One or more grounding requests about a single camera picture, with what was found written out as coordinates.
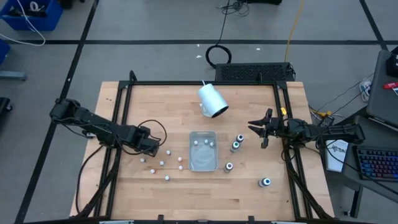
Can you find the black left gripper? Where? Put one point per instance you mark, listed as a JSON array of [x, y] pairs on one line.
[[146, 141]]

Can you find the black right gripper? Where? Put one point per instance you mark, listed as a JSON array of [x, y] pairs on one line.
[[275, 129]]

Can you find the small purple food coloring bottle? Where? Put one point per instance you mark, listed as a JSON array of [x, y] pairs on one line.
[[167, 178]]

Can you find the large purple food coloring bottle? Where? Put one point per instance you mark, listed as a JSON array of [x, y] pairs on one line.
[[228, 167]]

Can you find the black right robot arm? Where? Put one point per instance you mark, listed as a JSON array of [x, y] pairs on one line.
[[329, 132]]

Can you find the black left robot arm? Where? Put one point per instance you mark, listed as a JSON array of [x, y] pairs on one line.
[[93, 120]]

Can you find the yellow tag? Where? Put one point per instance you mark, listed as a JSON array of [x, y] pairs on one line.
[[283, 110]]

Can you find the white cylindrical spot lamp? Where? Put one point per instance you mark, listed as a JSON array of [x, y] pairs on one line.
[[211, 99]]

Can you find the black mesh computer case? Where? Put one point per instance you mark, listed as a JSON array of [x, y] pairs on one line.
[[255, 72]]

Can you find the white printed paper sheet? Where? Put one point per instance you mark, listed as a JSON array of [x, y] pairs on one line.
[[337, 157]]

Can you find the black flat box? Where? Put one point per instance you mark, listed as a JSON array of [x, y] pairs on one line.
[[264, 2]]

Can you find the backlit black keyboard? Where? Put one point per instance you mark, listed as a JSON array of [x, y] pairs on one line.
[[377, 163]]

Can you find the grey laptop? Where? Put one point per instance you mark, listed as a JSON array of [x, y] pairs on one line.
[[382, 102]]

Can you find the dark side desk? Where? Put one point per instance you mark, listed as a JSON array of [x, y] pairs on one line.
[[385, 138]]

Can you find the red marker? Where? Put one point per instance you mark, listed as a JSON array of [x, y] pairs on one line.
[[391, 85]]

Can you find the black chair base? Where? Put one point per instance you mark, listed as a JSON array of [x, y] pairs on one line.
[[3, 107]]

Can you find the grey flat bar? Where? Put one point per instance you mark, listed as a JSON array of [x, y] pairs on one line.
[[12, 76]]

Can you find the black device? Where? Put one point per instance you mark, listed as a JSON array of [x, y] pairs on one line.
[[393, 63]]

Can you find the large blue storage bin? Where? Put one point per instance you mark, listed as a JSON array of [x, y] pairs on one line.
[[46, 21]]

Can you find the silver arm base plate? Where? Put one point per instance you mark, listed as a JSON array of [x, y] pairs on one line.
[[90, 134]]

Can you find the black aluminium rig frame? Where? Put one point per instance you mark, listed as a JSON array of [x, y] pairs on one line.
[[202, 82]]

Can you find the black frame clamp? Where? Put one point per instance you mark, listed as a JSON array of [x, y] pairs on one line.
[[160, 219], [251, 219]]

